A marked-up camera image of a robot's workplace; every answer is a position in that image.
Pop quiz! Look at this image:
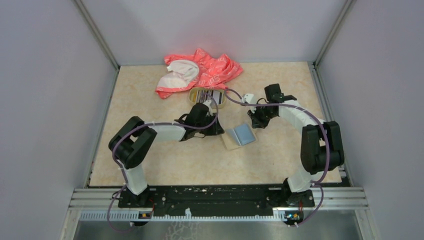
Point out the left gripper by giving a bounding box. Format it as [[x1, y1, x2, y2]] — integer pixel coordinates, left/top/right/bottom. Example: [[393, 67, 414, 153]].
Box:
[[195, 112, 224, 136]]

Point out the stack of cards in tray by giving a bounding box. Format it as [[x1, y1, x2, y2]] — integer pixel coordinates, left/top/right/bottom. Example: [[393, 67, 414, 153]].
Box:
[[190, 89, 225, 105]]

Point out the aluminium frame rail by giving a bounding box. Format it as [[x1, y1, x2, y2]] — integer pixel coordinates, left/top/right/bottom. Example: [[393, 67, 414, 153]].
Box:
[[69, 184, 369, 224]]

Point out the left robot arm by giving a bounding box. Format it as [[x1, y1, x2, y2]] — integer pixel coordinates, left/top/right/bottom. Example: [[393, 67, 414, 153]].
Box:
[[108, 103, 225, 207]]

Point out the cream oval card tray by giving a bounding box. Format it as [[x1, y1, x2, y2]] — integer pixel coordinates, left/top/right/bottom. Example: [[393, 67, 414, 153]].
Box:
[[188, 87, 226, 109]]

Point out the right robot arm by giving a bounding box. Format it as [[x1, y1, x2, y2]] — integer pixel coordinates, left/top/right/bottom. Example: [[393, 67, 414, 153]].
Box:
[[243, 83, 345, 206]]

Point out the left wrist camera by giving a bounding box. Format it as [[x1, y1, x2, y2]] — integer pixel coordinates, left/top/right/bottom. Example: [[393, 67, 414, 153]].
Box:
[[203, 99, 216, 113]]

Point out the pink patterned cloth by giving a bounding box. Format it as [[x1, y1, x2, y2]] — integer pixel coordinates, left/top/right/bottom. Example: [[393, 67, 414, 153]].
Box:
[[155, 48, 244, 99]]

